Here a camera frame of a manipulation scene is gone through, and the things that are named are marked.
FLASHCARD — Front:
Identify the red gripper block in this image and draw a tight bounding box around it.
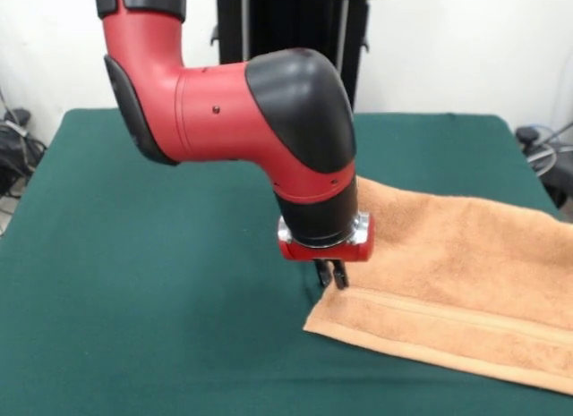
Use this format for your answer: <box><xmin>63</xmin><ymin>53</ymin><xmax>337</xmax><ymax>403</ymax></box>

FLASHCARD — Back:
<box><xmin>276</xmin><ymin>211</ymin><xmax>375</xmax><ymax>291</ymax></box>

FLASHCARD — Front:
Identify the tan terry towel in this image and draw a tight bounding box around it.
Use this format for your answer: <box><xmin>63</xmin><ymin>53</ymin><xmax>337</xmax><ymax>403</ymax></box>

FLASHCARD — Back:
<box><xmin>303</xmin><ymin>174</ymin><xmax>573</xmax><ymax>397</ymax></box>

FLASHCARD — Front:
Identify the dark green table cloth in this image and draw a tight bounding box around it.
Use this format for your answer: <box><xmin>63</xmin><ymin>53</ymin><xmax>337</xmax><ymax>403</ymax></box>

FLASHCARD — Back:
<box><xmin>0</xmin><ymin>106</ymin><xmax>573</xmax><ymax>416</ymax></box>

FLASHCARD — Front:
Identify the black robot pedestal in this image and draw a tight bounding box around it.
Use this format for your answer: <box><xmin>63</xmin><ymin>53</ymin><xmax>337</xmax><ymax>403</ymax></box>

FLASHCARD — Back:
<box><xmin>209</xmin><ymin>0</ymin><xmax>390</xmax><ymax>113</ymax></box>

